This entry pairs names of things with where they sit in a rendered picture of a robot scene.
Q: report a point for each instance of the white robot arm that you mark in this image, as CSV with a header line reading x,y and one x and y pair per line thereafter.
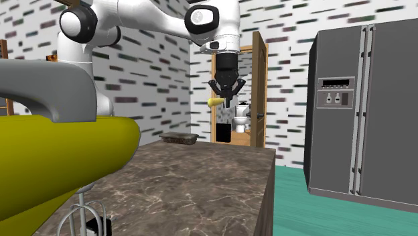
x,y
147,16

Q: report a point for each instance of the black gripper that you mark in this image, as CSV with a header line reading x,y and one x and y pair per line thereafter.
x,y
227,68

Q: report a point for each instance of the dark brown rectangular tray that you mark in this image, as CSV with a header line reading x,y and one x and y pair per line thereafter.
x,y
179,138

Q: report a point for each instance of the small yellow banana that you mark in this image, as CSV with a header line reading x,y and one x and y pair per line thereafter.
x,y
215,102

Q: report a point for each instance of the black bin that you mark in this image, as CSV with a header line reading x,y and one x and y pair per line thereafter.
x,y
223,132

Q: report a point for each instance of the grey double-door refrigerator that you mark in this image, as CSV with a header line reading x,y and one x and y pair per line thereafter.
x,y
385,114

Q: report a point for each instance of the black robot stand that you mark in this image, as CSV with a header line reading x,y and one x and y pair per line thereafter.
x,y
99,227

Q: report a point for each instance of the white toilet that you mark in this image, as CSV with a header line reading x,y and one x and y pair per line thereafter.
x,y
241,121

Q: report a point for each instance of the brown wooden frame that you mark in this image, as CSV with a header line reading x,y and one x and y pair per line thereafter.
x,y
9,106

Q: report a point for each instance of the brown wooden door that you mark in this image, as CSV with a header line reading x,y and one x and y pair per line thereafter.
x,y
258,88

